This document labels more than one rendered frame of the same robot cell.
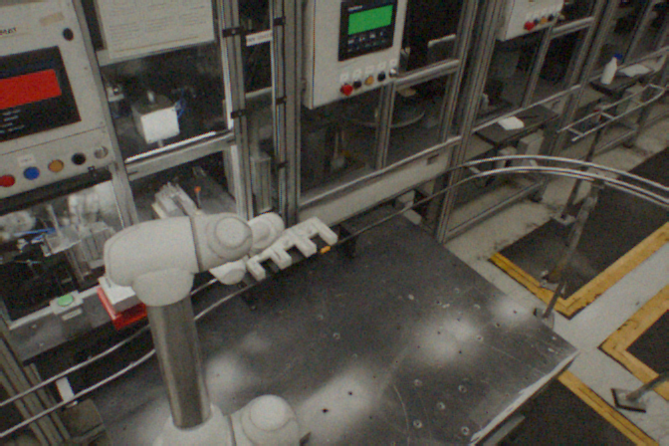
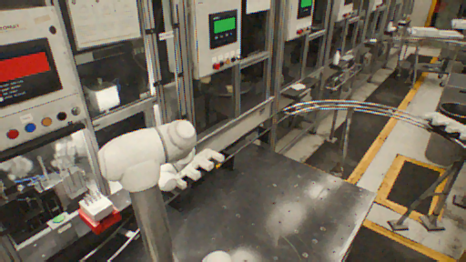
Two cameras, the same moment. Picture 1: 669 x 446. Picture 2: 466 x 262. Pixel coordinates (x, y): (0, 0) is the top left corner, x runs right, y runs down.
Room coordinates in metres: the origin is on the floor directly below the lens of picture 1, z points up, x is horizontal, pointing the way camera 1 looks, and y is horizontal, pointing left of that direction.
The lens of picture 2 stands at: (0.00, 0.23, 1.97)
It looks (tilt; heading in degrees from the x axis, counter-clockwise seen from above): 31 degrees down; 349
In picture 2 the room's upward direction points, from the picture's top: straight up
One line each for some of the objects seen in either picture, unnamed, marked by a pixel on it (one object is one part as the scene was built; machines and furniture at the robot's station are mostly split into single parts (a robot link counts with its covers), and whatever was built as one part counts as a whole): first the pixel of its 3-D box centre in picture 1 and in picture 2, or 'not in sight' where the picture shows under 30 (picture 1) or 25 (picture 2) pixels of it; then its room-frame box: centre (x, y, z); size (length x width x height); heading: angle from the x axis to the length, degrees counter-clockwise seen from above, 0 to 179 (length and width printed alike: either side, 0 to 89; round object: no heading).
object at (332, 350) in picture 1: (334, 355); (239, 227); (1.11, -0.03, 0.66); 1.50 x 1.06 x 0.04; 130
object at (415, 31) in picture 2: not in sight; (427, 55); (4.45, -4.26, 0.48); 0.88 x 0.56 x 0.96; 58
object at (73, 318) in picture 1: (70, 312); (62, 227); (1.00, 0.79, 0.97); 0.08 x 0.08 x 0.12; 40
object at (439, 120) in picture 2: not in sight; (446, 127); (1.59, -1.78, 0.84); 0.37 x 0.14 x 0.10; 8
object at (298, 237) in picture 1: (288, 251); (196, 170); (1.46, 0.17, 0.84); 0.36 x 0.14 x 0.10; 130
